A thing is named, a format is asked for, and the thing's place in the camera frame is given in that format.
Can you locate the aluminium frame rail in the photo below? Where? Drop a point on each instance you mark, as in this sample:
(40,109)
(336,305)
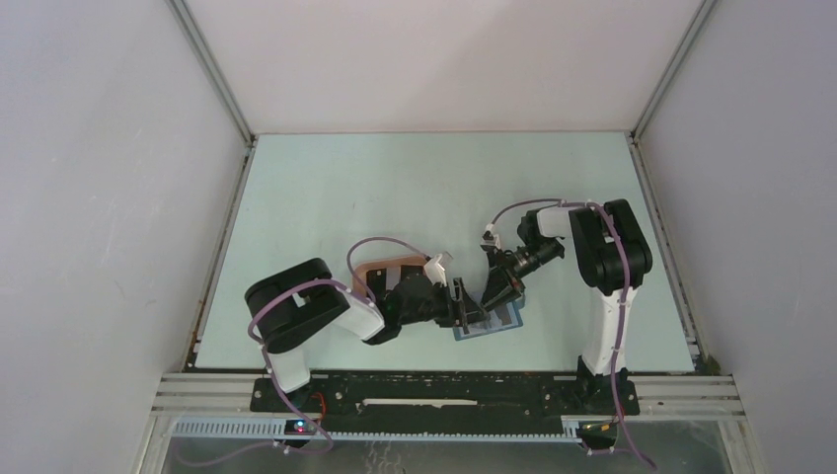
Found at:
(218,405)

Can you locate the pink oval tray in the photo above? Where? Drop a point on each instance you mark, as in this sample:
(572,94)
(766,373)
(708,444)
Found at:
(358,287)

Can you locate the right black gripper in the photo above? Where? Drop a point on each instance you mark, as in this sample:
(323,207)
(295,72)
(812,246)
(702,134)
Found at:
(499,288)

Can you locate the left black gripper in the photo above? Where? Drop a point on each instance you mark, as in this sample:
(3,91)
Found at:
(463,309)

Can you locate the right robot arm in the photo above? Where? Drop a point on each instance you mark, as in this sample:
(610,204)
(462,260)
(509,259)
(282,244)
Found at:
(612,255)

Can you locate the blue card holder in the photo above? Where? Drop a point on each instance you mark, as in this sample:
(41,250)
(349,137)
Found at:
(481,329)

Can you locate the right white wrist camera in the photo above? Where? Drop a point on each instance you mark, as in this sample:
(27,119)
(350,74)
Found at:
(490,240)

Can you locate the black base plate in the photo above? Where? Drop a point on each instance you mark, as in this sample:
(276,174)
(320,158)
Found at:
(380,402)

